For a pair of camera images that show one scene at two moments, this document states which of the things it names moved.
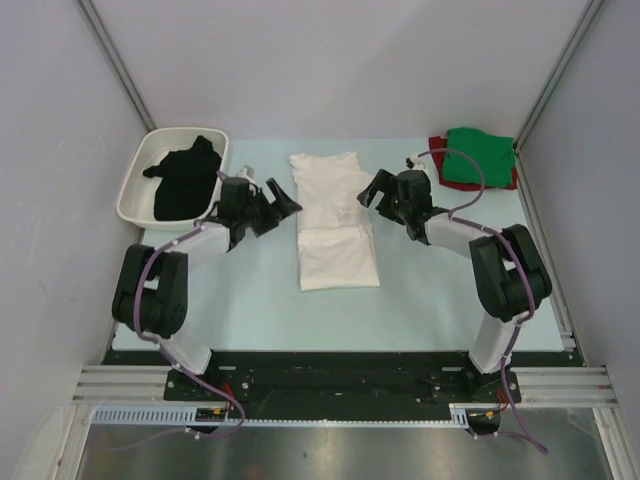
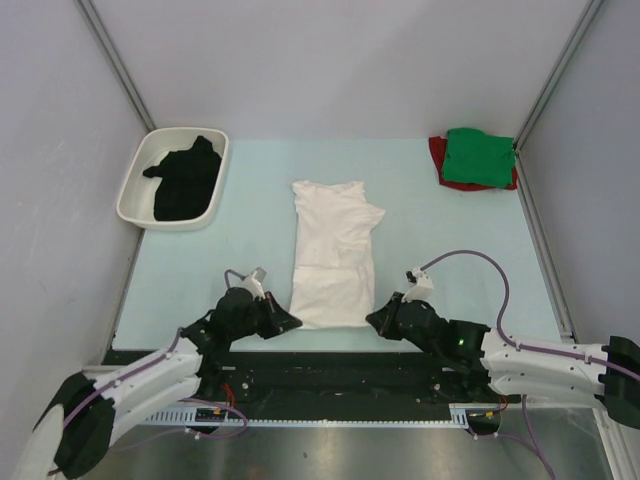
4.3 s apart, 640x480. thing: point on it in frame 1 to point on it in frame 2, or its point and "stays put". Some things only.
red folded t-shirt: [438, 148] stays put
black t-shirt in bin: [188, 180] stays put
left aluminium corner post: [116, 62] stays put
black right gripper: [386, 183] to [383, 319]
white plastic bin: [136, 205] stays put
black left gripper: [280, 208] to [278, 320]
